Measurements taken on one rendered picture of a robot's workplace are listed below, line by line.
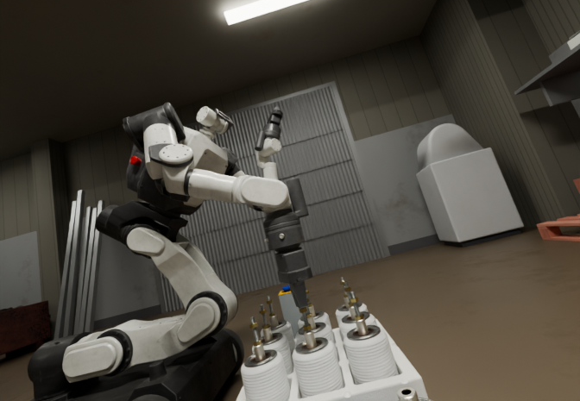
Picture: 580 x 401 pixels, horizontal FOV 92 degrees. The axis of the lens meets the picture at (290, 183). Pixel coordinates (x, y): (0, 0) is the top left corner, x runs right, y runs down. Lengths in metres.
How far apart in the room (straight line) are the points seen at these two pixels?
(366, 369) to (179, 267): 0.68
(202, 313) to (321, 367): 0.47
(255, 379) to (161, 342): 0.52
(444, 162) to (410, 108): 1.29
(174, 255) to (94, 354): 0.39
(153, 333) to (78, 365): 0.24
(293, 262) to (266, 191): 0.17
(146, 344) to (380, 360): 0.79
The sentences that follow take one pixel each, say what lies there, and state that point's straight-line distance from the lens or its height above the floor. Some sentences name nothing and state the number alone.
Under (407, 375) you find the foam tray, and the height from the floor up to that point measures 0.18.
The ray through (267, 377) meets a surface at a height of 0.23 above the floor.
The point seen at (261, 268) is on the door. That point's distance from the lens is 3.92.
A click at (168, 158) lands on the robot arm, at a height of 0.74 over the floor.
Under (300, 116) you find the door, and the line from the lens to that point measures 4.17.
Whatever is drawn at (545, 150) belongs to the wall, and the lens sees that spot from 3.58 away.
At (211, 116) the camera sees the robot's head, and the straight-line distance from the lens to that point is 1.14.
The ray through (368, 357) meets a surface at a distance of 0.69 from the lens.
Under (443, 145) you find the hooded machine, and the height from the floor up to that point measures 1.06.
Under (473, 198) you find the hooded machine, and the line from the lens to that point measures 3.42.
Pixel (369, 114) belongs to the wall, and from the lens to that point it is 4.27.
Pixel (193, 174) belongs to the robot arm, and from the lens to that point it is 0.71.
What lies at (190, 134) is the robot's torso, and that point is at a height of 0.92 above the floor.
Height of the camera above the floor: 0.48
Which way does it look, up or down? 11 degrees up
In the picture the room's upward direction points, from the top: 15 degrees counter-clockwise
